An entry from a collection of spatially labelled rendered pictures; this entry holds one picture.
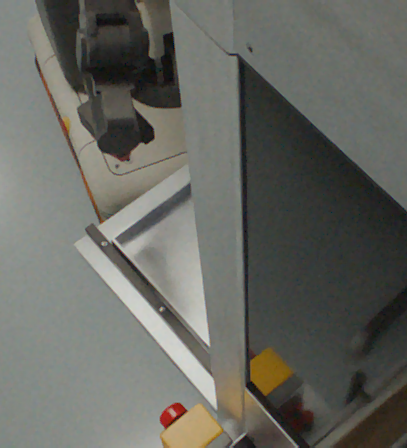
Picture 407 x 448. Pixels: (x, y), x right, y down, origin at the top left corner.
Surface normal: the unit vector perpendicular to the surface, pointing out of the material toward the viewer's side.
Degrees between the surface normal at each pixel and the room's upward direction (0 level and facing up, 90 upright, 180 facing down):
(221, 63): 90
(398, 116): 90
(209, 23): 90
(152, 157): 0
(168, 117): 0
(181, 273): 0
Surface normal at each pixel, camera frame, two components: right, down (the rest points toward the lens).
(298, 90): -0.77, 0.58
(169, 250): -0.03, -0.45
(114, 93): 0.20, -0.42
